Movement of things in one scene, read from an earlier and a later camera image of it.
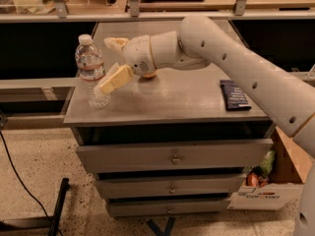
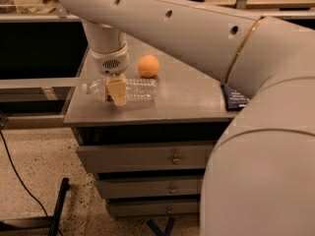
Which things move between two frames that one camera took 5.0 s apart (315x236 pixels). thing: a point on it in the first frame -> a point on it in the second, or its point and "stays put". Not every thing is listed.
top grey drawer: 238,154 stays put
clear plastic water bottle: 91,68 -> 139,89
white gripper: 138,57 -> 110,64
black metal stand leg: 51,222 stays put
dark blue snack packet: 234,97 stays put
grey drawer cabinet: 178,144 stays put
